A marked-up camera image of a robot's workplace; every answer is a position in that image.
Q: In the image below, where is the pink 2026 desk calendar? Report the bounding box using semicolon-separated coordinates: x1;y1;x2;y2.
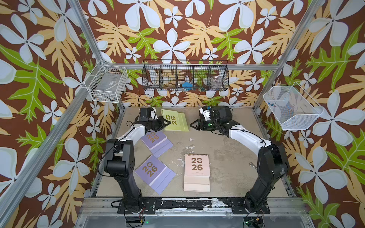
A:
184;154;211;176

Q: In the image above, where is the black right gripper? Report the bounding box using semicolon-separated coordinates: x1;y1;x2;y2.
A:
190;119;221;131

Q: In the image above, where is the purple desk calendar near green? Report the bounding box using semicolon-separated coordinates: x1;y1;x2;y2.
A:
141;131;173;158

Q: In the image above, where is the white wire basket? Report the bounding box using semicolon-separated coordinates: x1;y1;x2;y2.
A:
85;64;128;103

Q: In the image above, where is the white mesh basket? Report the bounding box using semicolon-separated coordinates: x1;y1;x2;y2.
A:
263;83;325;131

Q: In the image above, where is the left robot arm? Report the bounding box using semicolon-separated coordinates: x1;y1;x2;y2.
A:
103;107;172;213

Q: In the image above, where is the black tool case orange latch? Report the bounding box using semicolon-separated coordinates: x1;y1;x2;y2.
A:
211;106;233;123

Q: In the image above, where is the green 2026 desk calendar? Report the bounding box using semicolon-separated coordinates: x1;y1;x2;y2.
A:
161;109;189;132

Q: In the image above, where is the black wire divided basket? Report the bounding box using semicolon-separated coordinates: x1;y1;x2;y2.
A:
141;59;229;92

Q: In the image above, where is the purple desk calendar front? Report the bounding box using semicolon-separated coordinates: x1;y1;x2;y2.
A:
136;155;176;195

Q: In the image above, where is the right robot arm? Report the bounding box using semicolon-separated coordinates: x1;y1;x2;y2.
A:
190;106;290;213

